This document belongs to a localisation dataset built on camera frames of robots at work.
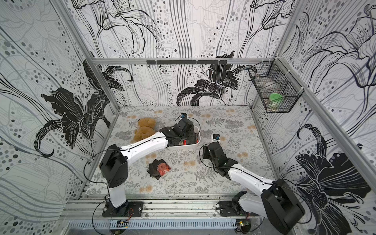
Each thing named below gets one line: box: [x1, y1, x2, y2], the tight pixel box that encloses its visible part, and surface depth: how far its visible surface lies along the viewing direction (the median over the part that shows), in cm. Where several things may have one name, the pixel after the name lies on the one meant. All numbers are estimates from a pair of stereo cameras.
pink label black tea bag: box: [156, 163, 172, 176], surface depth 87 cm
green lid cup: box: [269, 93, 283, 112], surface depth 81 cm
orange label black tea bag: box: [147, 158, 167, 181], surface depth 86 cm
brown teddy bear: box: [130, 117, 156, 143], surface depth 98 cm
